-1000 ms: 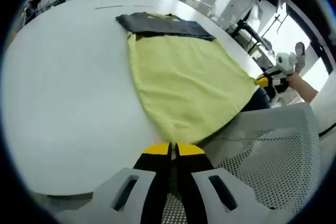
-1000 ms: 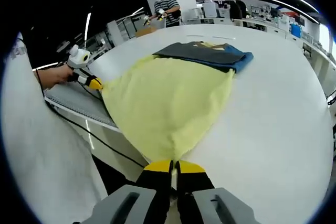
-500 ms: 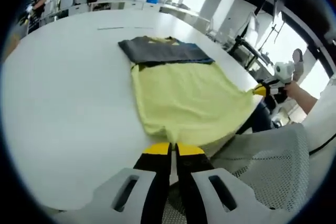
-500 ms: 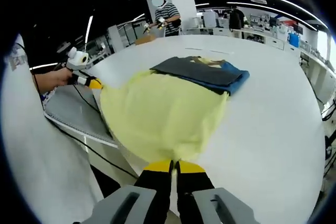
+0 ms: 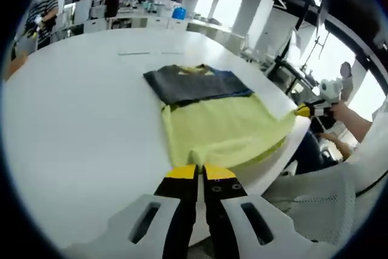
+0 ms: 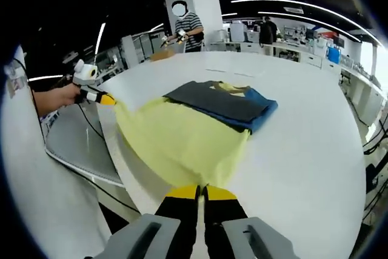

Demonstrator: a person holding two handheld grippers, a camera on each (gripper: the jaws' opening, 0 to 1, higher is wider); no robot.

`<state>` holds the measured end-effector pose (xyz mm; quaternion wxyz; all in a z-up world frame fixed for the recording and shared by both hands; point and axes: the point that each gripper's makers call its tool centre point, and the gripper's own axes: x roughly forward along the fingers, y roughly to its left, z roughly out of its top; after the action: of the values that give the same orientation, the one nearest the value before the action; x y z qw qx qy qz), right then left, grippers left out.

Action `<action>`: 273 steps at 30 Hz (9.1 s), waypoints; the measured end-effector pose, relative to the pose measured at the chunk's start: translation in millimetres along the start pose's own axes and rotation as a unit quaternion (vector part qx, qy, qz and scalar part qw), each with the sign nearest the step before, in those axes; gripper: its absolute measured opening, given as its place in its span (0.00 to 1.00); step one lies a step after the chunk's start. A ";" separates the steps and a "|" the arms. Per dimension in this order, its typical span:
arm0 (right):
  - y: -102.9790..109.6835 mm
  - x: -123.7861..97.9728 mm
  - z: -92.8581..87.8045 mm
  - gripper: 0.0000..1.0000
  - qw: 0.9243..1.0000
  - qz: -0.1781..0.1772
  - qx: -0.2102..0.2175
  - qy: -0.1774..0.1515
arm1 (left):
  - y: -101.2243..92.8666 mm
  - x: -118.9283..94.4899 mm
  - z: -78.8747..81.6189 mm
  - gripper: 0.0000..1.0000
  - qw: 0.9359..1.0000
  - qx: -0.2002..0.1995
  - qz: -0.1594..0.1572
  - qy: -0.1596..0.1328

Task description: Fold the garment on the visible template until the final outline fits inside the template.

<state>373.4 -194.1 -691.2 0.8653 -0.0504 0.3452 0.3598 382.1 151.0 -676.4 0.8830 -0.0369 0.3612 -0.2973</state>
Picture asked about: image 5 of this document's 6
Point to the blue container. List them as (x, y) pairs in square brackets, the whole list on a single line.
[(179, 13)]

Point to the white mesh office chair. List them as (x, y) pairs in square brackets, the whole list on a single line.
[(321, 198)]

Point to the person's right hand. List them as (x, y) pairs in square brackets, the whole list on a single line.
[(339, 112)]

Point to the yellow black blue garment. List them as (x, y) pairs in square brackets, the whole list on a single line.
[(218, 125)]

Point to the white pillar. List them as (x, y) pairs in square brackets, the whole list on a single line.
[(257, 19)]

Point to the person in white shirt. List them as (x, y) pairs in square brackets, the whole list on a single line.
[(373, 156)]

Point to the black pole stand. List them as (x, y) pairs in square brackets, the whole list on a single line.
[(321, 37)]

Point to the white template strip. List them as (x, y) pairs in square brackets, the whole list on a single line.
[(133, 53)]

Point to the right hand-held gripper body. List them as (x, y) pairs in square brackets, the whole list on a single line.
[(333, 89)]

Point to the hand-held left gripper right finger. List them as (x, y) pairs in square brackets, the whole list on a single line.
[(285, 240)]

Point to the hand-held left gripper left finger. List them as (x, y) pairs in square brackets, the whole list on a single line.
[(121, 237)]

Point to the white cabinet row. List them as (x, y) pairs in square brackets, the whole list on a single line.
[(139, 24)]

